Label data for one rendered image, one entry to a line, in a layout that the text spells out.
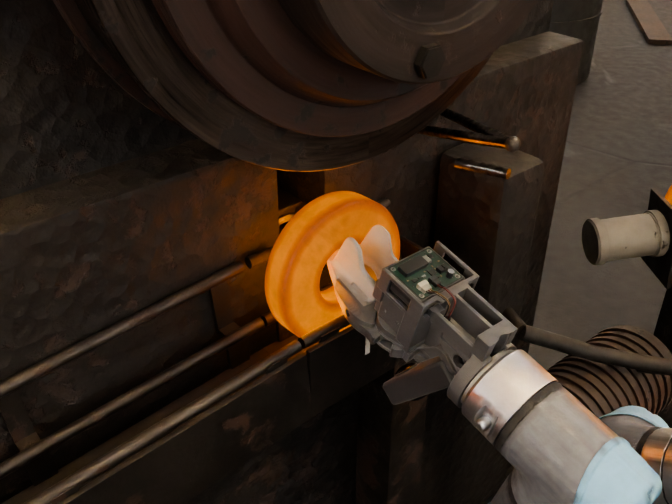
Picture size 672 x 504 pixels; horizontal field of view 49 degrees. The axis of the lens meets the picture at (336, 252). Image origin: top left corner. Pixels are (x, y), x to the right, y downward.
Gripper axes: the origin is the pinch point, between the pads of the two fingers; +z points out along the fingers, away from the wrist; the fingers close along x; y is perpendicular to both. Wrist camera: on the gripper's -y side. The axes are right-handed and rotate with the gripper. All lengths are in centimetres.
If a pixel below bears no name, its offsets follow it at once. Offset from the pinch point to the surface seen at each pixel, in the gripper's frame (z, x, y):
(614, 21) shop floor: 149, -357, -118
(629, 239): -13.3, -37.8, -4.9
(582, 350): -18.3, -27.6, -14.6
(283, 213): 8.6, -0.1, -1.6
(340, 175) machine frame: 6.4, -5.2, 3.3
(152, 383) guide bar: 0.3, 20.4, -7.2
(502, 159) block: -0.8, -23.1, 4.1
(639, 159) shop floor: 46, -202, -91
